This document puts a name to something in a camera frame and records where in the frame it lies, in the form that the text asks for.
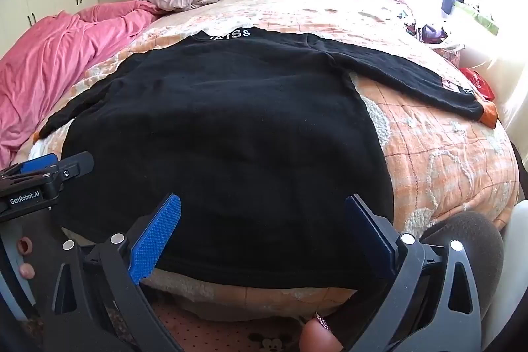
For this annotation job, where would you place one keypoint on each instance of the orange checked tufted blanket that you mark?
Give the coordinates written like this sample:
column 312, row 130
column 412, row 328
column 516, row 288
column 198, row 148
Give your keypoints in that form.
column 437, row 154

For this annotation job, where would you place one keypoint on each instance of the beige bed sheet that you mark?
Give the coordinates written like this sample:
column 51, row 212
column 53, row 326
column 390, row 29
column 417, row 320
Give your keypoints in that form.
column 288, row 7

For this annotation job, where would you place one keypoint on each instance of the pink duvet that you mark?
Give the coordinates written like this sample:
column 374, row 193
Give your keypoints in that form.
column 53, row 63

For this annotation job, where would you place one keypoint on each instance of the red bag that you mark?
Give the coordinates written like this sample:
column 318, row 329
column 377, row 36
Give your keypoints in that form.
column 476, row 82

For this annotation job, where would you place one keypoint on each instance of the person's right hand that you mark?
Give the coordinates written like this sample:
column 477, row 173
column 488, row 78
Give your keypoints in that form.
column 317, row 337

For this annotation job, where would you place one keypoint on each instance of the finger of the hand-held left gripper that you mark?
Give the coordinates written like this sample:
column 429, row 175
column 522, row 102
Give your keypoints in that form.
column 39, row 163
column 76, row 167

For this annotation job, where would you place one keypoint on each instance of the pink dotted mouse-print mat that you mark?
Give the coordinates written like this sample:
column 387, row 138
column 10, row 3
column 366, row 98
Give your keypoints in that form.
column 214, row 331

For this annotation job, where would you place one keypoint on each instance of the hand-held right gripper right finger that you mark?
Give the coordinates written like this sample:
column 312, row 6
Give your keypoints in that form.
column 373, row 236

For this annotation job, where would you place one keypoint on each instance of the person's left hand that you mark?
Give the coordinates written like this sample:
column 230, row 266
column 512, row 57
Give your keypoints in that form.
column 25, row 253

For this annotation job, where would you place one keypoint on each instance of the black sweater with orange cuffs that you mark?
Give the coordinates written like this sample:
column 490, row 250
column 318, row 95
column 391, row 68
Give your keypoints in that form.
column 231, row 154

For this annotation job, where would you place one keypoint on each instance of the person's leg in dark trousers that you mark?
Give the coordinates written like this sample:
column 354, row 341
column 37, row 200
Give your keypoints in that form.
column 474, row 249

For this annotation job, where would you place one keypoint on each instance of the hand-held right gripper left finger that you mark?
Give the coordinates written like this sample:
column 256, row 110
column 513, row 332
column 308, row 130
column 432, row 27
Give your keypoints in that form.
column 157, row 233

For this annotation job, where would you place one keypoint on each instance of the green cloth strip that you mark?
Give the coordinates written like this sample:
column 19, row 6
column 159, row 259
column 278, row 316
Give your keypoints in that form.
column 476, row 16

